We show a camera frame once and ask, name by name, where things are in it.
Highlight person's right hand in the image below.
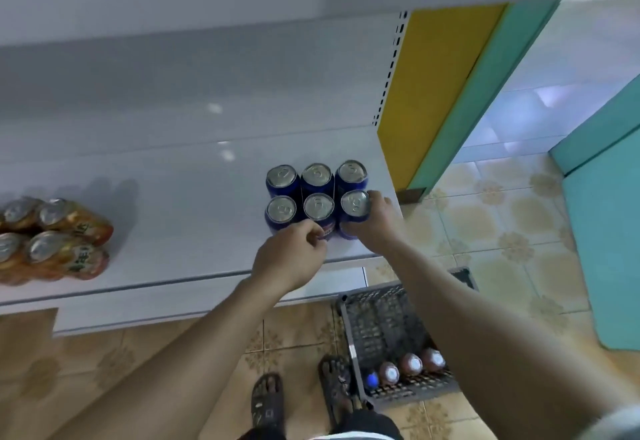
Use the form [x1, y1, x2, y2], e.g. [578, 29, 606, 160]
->
[348, 192, 406, 256]

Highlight person's left hand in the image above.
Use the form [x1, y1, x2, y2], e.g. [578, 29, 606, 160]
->
[250, 220, 329, 296]

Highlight drinks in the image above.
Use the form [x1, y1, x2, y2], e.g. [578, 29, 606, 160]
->
[264, 160, 373, 241]
[378, 347, 448, 388]

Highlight grey plastic crate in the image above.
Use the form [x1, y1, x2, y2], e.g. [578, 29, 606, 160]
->
[338, 267, 477, 412]

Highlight white metal shelf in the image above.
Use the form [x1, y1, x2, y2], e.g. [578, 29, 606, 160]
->
[0, 0, 640, 336]

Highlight group of orange cans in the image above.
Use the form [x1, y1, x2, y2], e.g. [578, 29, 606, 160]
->
[0, 197, 114, 286]

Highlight person's left forearm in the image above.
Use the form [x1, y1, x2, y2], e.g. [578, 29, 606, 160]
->
[50, 275, 291, 440]

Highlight person's right forearm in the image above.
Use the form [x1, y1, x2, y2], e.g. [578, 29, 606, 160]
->
[380, 239, 636, 440]

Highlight person's black shorts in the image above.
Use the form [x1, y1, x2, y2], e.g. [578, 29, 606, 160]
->
[240, 409, 406, 440]

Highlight person's grey sleeve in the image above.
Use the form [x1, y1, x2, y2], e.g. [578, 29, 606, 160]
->
[580, 405, 640, 440]

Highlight teal cabinet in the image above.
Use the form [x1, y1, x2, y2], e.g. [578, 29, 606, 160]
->
[550, 75, 640, 351]

